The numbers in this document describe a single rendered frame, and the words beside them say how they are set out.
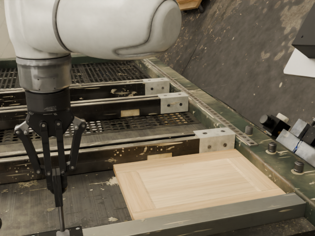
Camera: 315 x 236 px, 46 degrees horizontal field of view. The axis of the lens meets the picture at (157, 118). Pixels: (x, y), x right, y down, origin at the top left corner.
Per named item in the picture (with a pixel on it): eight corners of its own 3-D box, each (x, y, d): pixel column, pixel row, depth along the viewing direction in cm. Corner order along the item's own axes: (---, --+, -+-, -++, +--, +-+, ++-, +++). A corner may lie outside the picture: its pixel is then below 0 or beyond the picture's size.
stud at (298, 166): (304, 173, 101) (306, 163, 100) (296, 174, 101) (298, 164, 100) (299, 169, 104) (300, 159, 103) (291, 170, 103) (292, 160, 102)
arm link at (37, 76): (73, 58, 61) (76, 93, 63) (69, 48, 69) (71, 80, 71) (13, 61, 58) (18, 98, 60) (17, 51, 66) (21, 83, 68)
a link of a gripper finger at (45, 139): (48, 121, 66) (39, 122, 65) (52, 178, 70) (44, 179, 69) (47, 114, 69) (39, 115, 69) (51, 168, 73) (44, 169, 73)
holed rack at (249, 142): (258, 145, 118) (258, 144, 117) (250, 147, 117) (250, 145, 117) (136, 51, 266) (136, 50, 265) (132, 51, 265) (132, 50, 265)
